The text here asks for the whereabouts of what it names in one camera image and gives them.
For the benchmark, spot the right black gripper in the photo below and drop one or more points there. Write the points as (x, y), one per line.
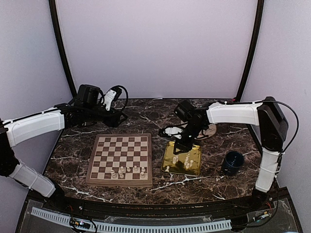
(185, 146)

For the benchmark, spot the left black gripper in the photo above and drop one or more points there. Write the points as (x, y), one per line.
(112, 121)

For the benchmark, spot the wooden chess board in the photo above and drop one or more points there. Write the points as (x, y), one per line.
(111, 151)

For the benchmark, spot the gold metal tray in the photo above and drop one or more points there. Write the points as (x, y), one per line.
(180, 168)

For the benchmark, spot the white chess king piece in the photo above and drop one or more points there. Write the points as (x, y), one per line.
(121, 175)

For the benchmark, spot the white chess queen piece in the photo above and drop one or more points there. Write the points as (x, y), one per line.
(113, 174)

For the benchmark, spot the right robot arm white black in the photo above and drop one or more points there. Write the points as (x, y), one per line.
(266, 114)

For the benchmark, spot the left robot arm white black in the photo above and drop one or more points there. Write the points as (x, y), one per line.
(90, 105)

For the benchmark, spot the white chess piece cluster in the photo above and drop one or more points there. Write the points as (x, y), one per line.
(183, 158)

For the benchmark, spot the beige floral ceramic plate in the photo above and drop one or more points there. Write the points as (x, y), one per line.
(209, 132)

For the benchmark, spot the dark blue mug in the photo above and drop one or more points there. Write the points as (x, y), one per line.
(232, 163)

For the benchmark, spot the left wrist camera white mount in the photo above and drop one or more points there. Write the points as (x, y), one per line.
(112, 95)

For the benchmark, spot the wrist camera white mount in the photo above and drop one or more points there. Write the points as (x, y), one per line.
(112, 95)
(171, 132)

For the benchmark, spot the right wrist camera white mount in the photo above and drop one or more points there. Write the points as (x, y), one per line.
(171, 132)

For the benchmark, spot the white cable duct strip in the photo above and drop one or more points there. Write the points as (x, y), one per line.
(105, 227)

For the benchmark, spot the left black frame post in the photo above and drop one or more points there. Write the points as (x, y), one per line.
(61, 48)

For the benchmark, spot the black frame post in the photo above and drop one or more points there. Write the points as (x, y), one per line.
(251, 51)
(61, 48)

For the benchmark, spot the right black frame post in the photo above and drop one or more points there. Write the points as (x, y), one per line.
(251, 51)

